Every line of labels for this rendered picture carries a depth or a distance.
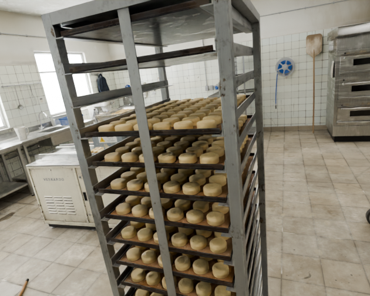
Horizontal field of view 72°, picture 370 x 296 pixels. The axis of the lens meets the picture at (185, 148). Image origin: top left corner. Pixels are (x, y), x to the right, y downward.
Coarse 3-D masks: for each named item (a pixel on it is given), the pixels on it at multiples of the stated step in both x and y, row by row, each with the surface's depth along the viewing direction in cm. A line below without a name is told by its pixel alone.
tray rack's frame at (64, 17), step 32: (96, 0) 58; (128, 0) 56; (160, 0) 55; (192, 0) 68; (224, 0) 49; (128, 32) 59; (224, 32) 51; (128, 64) 61; (224, 64) 53; (64, 96) 71; (224, 96) 55; (224, 128) 57; (96, 224) 83; (160, 224) 74
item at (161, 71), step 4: (156, 48) 120; (160, 48) 120; (156, 52) 121; (160, 52) 120; (160, 68) 123; (164, 68) 124; (160, 72) 123; (164, 72) 124; (160, 76) 124; (164, 76) 124; (160, 80) 125; (164, 88) 125; (168, 88) 127; (164, 92) 126; (168, 92) 127; (164, 96) 126; (168, 96) 127
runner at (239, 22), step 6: (204, 6) 51; (210, 6) 52; (210, 12) 57; (234, 12) 70; (234, 18) 70; (240, 18) 78; (234, 24) 78; (240, 24) 80; (246, 24) 90; (240, 30) 94; (246, 30) 96
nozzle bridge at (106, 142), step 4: (120, 136) 241; (124, 136) 245; (96, 140) 249; (100, 140) 248; (104, 140) 247; (108, 140) 246; (112, 140) 245; (116, 140) 243; (120, 140) 242; (96, 144) 251; (100, 144) 250; (104, 144) 249; (108, 144) 247; (112, 144) 246; (104, 148) 250
